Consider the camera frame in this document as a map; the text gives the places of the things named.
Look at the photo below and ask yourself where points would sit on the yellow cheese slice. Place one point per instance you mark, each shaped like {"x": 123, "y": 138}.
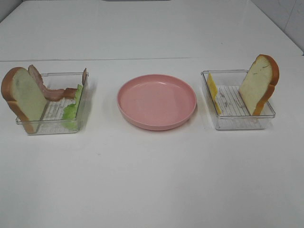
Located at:
{"x": 213, "y": 91}

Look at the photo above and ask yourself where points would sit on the green lettuce leaf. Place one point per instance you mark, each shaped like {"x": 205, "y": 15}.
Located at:
{"x": 70, "y": 111}

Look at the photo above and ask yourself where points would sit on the short bacon strip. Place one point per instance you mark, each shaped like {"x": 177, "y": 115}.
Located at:
{"x": 71, "y": 92}

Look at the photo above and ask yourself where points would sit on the long bacon strip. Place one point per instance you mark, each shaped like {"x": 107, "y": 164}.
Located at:
{"x": 49, "y": 94}

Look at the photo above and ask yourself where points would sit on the bread slice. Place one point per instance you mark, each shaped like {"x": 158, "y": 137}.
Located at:
{"x": 259, "y": 83}
{"x": 23, "y": 95}

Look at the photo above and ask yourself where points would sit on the pink round plate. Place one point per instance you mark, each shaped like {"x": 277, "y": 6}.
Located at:
{"x": 156, "y": 102}

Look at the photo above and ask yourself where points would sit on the right clear plastic container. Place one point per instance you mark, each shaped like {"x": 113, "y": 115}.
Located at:
{"x": 227, "y": 109}

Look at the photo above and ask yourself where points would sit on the clear plastic container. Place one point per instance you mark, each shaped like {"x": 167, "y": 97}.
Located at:
{"x": 52, "y": 121}
{"x": 227, "y": 109}

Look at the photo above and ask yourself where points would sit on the left clear plastic container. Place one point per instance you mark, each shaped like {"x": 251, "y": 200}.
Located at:
{"x": 52, "y": 121}

